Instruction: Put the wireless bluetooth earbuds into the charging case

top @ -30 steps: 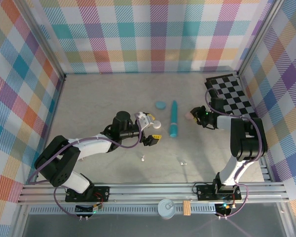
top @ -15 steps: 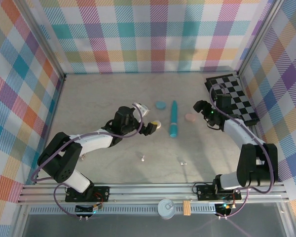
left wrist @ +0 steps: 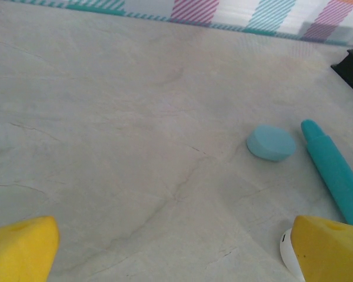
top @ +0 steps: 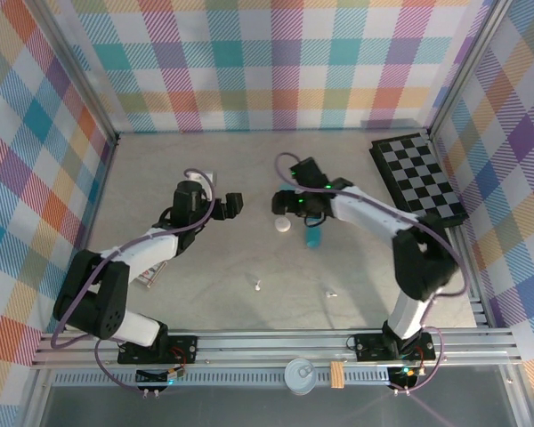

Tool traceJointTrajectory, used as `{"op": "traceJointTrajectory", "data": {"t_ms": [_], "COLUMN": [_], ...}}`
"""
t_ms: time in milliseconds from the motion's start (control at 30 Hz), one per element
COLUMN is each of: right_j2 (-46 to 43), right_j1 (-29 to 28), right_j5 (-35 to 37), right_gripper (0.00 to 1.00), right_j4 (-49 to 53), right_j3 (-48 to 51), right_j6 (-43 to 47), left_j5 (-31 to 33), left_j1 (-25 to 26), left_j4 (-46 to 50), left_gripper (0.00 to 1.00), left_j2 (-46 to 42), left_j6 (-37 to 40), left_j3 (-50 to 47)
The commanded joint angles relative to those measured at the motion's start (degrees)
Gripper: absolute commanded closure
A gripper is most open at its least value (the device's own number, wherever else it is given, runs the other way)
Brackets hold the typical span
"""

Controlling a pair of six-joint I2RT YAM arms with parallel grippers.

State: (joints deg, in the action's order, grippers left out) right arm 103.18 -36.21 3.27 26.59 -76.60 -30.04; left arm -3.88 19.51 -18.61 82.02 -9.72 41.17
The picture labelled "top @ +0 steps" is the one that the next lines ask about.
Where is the black controller board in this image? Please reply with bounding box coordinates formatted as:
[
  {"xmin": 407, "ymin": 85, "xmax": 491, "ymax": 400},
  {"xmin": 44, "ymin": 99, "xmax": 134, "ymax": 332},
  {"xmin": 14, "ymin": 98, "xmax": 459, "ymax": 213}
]
[
  {"xmin": 135, "ymin": 367, "xmax": 189, "ymax": 398},
  {"xmin": 389, "ymin": 365, "xmax": 424, "ymax": 396}
]

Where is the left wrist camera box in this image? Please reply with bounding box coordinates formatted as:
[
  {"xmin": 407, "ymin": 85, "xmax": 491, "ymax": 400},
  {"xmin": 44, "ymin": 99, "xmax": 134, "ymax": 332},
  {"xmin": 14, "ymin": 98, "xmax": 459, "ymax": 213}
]
[{"xmin": 190, "ymin": 169, "xmax": 218, "ymax": 188}]

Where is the small flat card packet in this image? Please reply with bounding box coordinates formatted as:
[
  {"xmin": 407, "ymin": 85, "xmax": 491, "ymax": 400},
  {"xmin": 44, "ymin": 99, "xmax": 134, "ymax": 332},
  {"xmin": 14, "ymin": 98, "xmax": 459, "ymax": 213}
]
[{"xmin": 135, "ymin": 261, "xmax": 168, "ymax": 290}]

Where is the aluminium mounting rail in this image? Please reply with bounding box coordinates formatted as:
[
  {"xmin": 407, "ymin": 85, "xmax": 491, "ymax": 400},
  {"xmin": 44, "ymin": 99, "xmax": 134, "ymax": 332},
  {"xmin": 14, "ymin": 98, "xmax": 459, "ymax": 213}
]
[{"xmin": 30, "ymin": 327, "xmax": 522, "ymax": 369}]

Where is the left black controller board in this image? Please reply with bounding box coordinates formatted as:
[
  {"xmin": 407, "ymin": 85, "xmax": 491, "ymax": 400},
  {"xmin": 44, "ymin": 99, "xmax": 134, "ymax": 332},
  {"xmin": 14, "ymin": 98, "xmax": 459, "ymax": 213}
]
[{"xmin": 135, "ymin": 367, "xmax": 189, "ymax": 398}]

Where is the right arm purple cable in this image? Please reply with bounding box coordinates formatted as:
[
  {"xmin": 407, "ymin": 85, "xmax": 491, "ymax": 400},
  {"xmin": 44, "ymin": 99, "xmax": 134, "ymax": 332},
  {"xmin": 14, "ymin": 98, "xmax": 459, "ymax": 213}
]
[{"xmin": 273, "ymin": 152, "xmax": 471, "ymax": 396}]

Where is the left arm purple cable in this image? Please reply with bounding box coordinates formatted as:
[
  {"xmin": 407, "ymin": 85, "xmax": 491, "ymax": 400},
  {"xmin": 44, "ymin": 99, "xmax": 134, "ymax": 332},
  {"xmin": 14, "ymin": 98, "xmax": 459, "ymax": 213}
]
[{"xmin": 51, "ymin": 167, "xmax": 217, "ymax": 395}]

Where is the silver tin can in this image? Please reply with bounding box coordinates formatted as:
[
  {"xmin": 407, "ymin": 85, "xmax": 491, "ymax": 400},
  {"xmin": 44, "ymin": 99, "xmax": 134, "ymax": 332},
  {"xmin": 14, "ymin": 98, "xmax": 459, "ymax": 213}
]
[{"xmin": 284, "ymin": 358, "xmax": 318, "ymax": 395}]

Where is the teal cylindrical tube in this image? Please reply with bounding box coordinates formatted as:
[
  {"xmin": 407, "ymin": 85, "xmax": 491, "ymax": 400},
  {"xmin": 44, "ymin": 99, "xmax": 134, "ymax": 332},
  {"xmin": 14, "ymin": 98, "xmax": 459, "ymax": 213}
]
[{"xmin": 303, "ymin": 222, "xmax": 324, "ymax": 249}]

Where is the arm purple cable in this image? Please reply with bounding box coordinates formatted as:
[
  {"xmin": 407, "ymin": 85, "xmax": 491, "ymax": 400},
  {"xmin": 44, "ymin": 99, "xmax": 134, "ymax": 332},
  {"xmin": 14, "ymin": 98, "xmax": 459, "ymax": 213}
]
[
  {"xmin": 273, "ymin": 152, "xmax": 471, "ymax": 396},
  {"xmin": 51, "ymin": 167, "xmax": 217, "ymax": 395}
]

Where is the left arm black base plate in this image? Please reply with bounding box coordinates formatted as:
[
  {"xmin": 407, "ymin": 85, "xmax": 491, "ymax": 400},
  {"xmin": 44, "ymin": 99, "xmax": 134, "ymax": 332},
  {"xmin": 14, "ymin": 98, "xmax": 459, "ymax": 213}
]
[{"xmin": 117, "ymin": 335, "xmax": 198, "ymax": 365}]

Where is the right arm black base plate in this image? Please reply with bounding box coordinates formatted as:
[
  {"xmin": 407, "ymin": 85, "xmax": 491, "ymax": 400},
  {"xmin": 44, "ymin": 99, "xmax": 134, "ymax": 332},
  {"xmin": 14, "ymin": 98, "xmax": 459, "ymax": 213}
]
[{"xmin": 353, "ymin": 331, "xmax": 437, "ymax": 362}]

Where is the right black controller board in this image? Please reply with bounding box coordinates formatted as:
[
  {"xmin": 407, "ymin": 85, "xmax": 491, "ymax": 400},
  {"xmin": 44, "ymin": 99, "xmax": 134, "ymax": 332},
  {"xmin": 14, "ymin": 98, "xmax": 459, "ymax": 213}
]
[{"xmin": 389, "ymin": 365, "xmax": 424, "ymax": 396}]

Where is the black grey chessboard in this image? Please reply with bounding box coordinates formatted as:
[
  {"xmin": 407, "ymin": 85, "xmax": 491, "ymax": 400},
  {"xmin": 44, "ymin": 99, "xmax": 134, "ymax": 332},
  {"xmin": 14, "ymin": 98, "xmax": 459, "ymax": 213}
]
[{"xmin": 369, "ymin": 133, "xmax": 469, "ymax": 237}]

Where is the aluminium frame post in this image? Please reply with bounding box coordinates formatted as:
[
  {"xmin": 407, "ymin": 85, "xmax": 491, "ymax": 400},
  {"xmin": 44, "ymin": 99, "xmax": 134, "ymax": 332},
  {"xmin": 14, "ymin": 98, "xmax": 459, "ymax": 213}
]
[
  {"xmin": 35, "ymin": 0, "xmax": 120, "ymax": 148},
  {"xmin": 426, "ymin": 0, "xmax": 517, "ymax": 141}
]

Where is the slotted grey cable duct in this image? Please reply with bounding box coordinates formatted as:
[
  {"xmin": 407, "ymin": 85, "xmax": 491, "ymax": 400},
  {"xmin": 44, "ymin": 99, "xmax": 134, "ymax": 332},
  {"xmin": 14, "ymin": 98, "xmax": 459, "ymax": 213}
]
[{"xmin": 53, "ymin": 371, "xmax": 397, "ymax": 389}]

